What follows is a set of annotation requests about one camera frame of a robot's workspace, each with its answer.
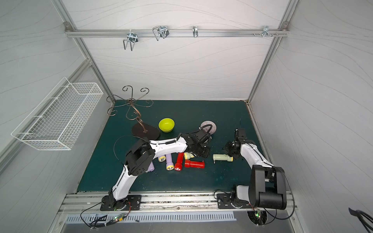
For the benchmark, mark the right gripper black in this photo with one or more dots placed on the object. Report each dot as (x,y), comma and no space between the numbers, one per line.
(230,148)

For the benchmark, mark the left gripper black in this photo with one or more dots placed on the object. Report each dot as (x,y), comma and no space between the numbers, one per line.
(202,149)

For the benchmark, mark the pale green flashlight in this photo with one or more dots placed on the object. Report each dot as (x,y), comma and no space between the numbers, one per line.
(188,156)
(222,157)

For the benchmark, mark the red flashlight horizontal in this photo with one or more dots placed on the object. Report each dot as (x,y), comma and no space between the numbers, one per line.
(194,164)

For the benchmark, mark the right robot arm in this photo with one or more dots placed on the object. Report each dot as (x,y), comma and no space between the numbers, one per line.
(267,188)

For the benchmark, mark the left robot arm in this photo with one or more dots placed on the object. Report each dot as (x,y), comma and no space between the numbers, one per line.
(140,156)

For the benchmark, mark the red flashlight upright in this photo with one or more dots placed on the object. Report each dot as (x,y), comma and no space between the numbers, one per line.
(179,162)

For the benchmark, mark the purple flashlight right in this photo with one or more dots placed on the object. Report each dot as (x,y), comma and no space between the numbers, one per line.
(169,162)

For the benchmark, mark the purple flashlight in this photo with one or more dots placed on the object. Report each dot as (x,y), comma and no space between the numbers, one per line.
(169,162)
(161,158)
(151,167)

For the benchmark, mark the purple flashlight middle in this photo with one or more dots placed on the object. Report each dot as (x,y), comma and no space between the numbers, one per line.
(161,158)

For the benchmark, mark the purple flashlight leftmost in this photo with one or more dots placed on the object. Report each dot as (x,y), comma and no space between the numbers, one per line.
(151,167)

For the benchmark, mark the pink striped bowl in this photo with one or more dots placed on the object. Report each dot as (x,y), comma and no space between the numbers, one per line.
(209,127)

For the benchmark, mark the lime green bowl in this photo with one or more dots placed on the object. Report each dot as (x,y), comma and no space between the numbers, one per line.
(166,125)

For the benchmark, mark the right green-lit circuit board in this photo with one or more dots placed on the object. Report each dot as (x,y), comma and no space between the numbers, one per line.
(258,214)

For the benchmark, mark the green-lit circuit board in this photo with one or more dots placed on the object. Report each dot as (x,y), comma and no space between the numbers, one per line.
(119,217)
(258,214)

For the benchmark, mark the dark green table mat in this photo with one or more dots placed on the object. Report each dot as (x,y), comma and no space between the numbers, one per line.
(105,165)

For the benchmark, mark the left green-lit circuit board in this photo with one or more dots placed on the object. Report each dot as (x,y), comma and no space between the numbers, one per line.
(119,217)

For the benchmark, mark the small metal hook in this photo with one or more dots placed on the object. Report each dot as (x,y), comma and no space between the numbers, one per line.
(195,31)

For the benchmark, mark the metal double hook middle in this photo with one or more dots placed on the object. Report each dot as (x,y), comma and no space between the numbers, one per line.
(160,32)

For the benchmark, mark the metal double hook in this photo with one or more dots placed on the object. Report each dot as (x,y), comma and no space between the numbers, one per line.
(130,41)
(160,32)

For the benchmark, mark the metal double hook left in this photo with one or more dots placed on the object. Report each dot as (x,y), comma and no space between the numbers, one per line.
(130,41)

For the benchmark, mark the black object bottom right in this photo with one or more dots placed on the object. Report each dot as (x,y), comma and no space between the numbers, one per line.
(365,219)

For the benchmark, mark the white vent strip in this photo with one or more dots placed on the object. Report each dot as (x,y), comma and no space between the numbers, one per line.
(158,217)

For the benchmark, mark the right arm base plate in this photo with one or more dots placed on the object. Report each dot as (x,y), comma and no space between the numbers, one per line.
(228,201)

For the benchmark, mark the copper wire jewelry stand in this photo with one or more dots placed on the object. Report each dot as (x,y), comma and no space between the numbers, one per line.
(140,129)

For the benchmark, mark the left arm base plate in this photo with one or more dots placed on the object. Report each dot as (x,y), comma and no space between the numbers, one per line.
(131,202)

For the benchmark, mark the metal hook bracket right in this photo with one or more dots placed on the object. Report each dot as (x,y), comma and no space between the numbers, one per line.
(265,33)

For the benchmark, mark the aluminium front rail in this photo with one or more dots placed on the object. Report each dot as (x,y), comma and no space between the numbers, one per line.
(90,202)

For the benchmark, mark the aluminium rail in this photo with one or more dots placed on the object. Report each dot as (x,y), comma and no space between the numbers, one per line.
(174,33)
(90,202)

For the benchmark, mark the white wire basket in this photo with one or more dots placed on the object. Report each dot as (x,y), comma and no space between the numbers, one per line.
(56,123)

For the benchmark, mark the aluminium top rail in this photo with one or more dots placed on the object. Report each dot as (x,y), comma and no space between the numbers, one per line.
(174,33)

